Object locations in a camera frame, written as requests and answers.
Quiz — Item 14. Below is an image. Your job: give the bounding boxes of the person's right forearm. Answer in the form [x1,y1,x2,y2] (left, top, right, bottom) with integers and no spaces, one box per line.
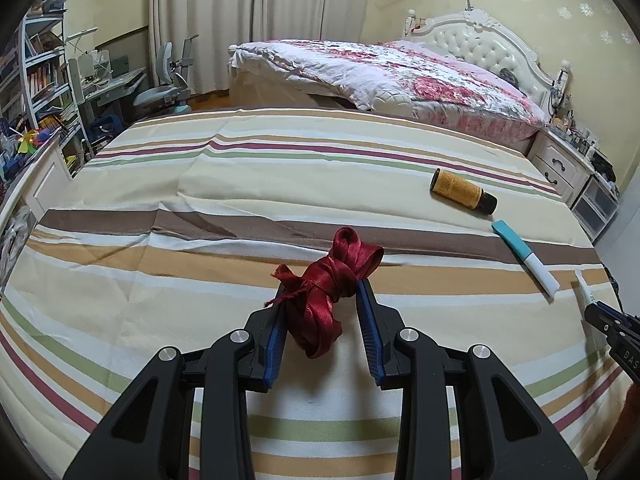
[597,380,640,471]

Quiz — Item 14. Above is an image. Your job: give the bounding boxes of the small white tube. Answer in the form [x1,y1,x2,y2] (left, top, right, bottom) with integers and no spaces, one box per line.
[574,270,597,306]

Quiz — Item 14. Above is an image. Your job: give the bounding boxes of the black cable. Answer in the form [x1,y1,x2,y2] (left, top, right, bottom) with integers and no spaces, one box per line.
[602,265,623,311]

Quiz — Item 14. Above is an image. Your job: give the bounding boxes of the pile of colourful toys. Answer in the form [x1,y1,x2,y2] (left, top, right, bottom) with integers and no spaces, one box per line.
[0,127,51,181]

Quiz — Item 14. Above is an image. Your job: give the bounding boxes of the white upholstered bed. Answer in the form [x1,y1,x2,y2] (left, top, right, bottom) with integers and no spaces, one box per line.
[227,9,558,156]

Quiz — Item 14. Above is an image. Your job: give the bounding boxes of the dark red ribbon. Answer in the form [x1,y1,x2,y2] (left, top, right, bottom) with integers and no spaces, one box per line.
[263,226,385,359]

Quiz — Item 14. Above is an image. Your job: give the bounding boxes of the white nightstand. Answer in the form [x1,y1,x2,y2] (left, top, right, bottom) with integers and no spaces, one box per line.
[529,127,596,206]

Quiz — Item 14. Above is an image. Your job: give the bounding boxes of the striped bed sheet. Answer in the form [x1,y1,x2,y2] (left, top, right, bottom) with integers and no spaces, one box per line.
[0,107,631,480]

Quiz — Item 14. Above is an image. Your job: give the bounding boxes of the amber bottle with orange label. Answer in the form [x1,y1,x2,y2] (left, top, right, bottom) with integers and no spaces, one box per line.
[430,169,498,215]

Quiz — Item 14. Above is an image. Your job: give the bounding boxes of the black bag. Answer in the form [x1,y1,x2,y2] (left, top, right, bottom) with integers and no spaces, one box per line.
[592,155,617,182]

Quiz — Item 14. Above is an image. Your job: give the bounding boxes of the grey desk chair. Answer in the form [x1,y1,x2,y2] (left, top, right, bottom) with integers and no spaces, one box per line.
[132,35,201,111]

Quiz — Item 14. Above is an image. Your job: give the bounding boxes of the plastic drawer unit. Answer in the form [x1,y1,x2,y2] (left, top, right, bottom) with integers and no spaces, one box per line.
[570,177,621,243]

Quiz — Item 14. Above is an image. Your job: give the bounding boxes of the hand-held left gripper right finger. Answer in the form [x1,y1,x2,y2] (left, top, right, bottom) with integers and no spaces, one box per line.
[354,277,588,480]

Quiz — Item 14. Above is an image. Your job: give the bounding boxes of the beige curtain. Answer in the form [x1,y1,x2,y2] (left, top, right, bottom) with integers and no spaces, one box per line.
[147,0,371,96]

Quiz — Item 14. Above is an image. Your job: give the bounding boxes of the grey study desk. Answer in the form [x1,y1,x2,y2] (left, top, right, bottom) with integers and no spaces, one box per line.
[75,67,148,126]

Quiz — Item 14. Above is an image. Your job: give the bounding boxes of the teal and white tube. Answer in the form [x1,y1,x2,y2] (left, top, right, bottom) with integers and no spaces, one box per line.
[491,220,561,297]

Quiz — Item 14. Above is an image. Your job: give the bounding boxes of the white wooden bed rail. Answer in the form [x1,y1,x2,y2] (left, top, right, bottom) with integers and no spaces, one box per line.
[0,135,73,241]

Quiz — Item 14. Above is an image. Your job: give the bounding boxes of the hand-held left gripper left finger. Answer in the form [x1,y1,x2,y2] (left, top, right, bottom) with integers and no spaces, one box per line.
[62,282,288,480]

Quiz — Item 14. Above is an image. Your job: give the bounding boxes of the clutter of small bottles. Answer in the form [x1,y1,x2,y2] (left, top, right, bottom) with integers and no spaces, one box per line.
[550,110,598,156]

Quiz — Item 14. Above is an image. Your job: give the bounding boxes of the white bookshelf with books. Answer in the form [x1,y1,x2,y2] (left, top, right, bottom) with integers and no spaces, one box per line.
[0,0,86,161]

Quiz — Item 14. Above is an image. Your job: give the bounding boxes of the blue stool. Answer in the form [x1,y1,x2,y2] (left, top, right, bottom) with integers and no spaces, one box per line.
[90,115,123,148]

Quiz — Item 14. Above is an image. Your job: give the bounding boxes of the floral quilt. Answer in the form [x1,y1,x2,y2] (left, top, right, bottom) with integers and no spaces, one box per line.
[229,39,548,143]

